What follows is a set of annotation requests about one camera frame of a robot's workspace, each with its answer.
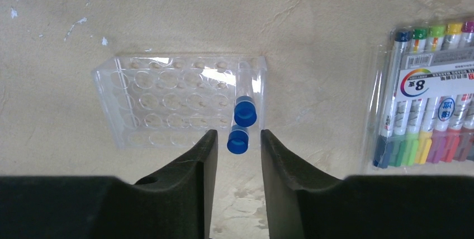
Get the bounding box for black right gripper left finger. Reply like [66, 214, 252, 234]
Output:
[1, 130, 218, 238]

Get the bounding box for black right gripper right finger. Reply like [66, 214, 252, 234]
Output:
[260, 130, 473, 238]

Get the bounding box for blue capped test tube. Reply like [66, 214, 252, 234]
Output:
[227, 125, 249, 155]
[234, 61, 257, 127]

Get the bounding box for clear well plate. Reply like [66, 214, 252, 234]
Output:
[92, 56, 267, 149]

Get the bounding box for marker pen pack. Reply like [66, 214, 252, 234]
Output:
[364, 16, 473, 174]

